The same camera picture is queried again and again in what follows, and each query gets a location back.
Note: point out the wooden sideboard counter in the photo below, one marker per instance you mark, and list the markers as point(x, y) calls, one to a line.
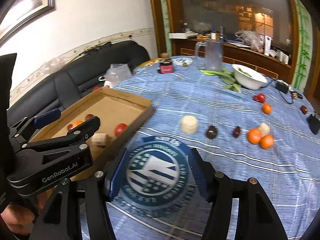
point(235, 55)

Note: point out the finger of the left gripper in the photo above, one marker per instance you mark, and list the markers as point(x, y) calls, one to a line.
point(27, 127)
point(79, 134)

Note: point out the clear glass pitcher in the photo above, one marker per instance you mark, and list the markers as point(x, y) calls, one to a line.
point(213, 55)

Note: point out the clear plastic bag on sofa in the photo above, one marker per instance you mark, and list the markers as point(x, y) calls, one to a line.
point(115, 75)

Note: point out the red date table edge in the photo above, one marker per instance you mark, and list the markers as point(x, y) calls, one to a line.
point(304, 109)

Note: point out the orange mandarin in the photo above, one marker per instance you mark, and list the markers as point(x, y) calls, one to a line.
point(254, 136)
point(77, 123)
point(267, 108)
point(267, 142)

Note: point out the black power adapter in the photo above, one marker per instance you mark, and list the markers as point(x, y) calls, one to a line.
point(282, 86)

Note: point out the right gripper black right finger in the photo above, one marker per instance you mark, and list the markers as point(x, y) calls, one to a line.
point(203, 172)

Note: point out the person's left hand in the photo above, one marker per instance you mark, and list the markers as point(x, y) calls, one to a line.
point(18, 217)

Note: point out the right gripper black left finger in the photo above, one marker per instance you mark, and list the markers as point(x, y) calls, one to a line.
point(116, 170)

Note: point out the black leather sofa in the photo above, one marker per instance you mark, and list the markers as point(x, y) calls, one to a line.
point(76, 79)

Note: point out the white bowl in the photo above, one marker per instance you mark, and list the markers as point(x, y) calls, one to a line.
point(248, 77)

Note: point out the brown cardboard box tray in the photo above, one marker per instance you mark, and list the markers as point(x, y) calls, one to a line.
point(112, 107)

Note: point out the blue plaid tablecloth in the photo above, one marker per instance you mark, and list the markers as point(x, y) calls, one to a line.
point(161, 202)

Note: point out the pink black small box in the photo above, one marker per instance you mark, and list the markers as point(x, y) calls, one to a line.
point(165, 66)

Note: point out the framed wall picture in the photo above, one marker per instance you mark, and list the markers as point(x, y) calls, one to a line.
point(21, 13)

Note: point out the corn piece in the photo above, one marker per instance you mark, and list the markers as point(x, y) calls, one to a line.
point(264, 129)
point(189, 124)
point(99, 139)

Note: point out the white carton on counter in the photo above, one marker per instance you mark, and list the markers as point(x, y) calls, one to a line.
point(267, 45)

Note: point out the large red tomato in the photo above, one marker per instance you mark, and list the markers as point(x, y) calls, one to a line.
point(120, 128)

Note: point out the far small red tomato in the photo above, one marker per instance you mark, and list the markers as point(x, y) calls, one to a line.
point(260, 98)

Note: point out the green leafy vegetable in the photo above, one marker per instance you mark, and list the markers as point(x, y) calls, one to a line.
point(226, 76)

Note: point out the plastic bag on counter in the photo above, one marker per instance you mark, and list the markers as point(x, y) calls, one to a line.
point(251, 38)

